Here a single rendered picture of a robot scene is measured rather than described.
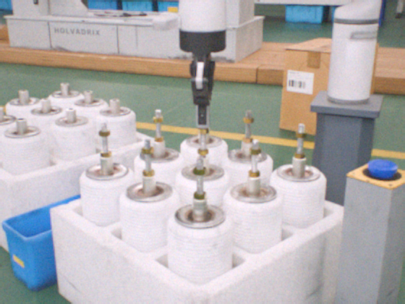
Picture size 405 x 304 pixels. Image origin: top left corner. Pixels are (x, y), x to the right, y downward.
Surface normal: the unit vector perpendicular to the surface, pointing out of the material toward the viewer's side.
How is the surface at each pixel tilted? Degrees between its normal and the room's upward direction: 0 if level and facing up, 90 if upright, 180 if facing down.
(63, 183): 90
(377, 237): 90
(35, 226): 88
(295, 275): 90
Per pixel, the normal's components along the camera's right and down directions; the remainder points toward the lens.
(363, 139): 0.41, 0.33
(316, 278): 0.69, 0.25
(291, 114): -0.60, 0.26
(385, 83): -0.35, 0.33
